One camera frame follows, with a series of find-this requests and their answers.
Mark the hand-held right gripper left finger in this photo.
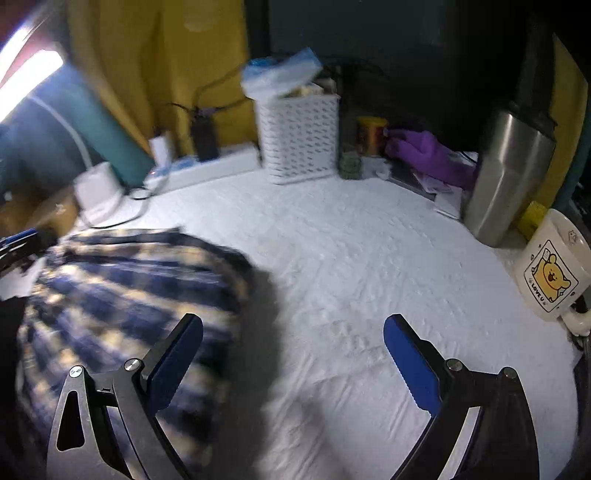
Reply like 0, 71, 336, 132
46, 313, 205, 480

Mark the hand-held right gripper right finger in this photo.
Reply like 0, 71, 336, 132
383, 314, 541, 480

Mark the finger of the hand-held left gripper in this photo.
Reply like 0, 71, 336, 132
0, 228, 58, 278

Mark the blue yellow plaid shirt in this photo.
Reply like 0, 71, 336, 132
16, 226, 257, 464

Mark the brown round pouch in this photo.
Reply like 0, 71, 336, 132
0, 189, 81, 241

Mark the white desk lamp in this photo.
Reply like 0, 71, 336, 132
0, 14, 125, 227

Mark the white quilted mat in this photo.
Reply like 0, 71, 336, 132
0, 171, 583, 480

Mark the teal curtain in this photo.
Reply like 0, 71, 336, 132
0, 62, 155, 190

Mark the cream mug with bear print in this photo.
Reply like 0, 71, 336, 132
515, 209, 591, 337

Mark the white paper leaflet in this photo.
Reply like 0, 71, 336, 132
413, 171, 465, 217

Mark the white charger plug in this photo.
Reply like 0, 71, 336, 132
148, 131, 175, 167

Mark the small yellow object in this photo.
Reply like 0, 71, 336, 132
517, 200, 548, 241

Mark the white power strip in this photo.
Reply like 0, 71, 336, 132
143, 142, 260, 192

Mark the small green jar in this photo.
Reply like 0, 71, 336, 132
339, 151, 363, 181

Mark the purple cloth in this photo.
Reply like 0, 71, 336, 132
384, 129, 478, 190

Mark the stainless steel tumbler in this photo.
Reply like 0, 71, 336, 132
464, 106, 557, 247

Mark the black power adapter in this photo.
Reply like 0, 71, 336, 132
191, 108, 219, 161

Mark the white perforated plastic basket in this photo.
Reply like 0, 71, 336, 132
254, 80, 341, 185

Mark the yellow curtain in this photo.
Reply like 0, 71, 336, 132
536, 39, 588, 208
65, 0, 259, 153

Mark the blue white tissue packet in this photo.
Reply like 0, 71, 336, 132
242, 47, 322, 99

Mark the black power cable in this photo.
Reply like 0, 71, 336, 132
171, 69, 245, 116

